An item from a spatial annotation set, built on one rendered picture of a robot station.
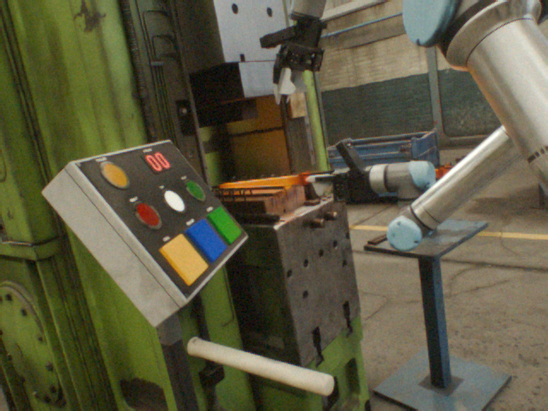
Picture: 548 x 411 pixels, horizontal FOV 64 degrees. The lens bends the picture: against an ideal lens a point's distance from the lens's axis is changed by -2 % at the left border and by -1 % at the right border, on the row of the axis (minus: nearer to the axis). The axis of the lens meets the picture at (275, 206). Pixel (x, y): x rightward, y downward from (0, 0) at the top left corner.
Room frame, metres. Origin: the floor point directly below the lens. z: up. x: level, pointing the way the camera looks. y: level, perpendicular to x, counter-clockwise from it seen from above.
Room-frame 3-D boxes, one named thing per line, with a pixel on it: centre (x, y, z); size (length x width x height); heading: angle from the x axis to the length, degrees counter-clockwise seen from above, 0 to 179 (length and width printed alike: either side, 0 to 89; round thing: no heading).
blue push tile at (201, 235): (0.81, 0.14, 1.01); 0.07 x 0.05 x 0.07; 165
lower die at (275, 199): (1.46, 0.13, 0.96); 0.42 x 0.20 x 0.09; 50
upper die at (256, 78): (1.46, 0.13, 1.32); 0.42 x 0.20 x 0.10; 50
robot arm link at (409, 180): (1.09, -0.35, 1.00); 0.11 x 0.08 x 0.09; 50
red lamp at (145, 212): (0.72, 0.21, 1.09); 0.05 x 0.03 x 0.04; 140
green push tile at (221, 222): (0.91, 0.12, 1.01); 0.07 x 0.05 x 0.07; 165
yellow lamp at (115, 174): (0.74, 0.25, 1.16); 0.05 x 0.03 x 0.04; 140
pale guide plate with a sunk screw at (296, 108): (1.65, -0.14, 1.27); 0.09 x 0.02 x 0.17; 140
